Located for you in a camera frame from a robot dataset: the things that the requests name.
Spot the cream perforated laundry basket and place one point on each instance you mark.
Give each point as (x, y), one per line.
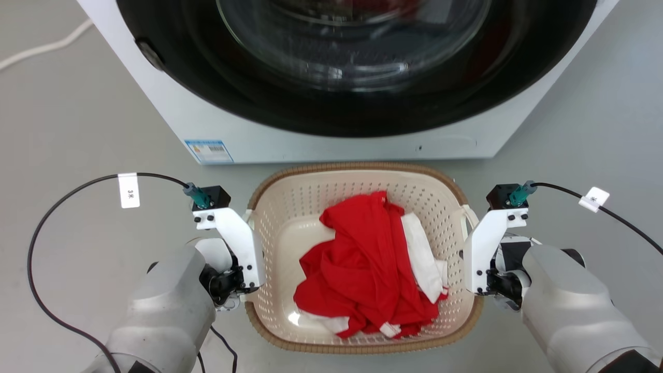
(290, 217)

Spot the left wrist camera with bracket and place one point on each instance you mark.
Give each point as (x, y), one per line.
(243, 243)

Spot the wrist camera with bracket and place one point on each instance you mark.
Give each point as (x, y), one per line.
(481, 243)
(243, 243)

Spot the blue white energy label sticker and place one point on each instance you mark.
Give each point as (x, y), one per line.
(209, 151)

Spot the black round washing machine door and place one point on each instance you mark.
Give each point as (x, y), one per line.
(217, 77)

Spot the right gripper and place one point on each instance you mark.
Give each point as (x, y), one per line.
(510, 286)

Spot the white washing machine body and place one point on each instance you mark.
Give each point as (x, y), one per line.
(171, 114)

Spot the red garment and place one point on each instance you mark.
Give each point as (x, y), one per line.
(362, 259)

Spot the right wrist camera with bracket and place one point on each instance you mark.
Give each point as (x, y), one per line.
(481, 243)

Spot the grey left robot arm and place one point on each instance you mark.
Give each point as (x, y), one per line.
(166, 316)

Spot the white garment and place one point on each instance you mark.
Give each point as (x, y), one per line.
(420, 254)

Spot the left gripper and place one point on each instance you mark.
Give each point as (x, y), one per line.
(220, 282)

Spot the grey oval door latch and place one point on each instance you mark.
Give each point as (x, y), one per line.
(150, 54)

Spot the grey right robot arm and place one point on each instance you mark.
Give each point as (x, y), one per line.
(575, 311)

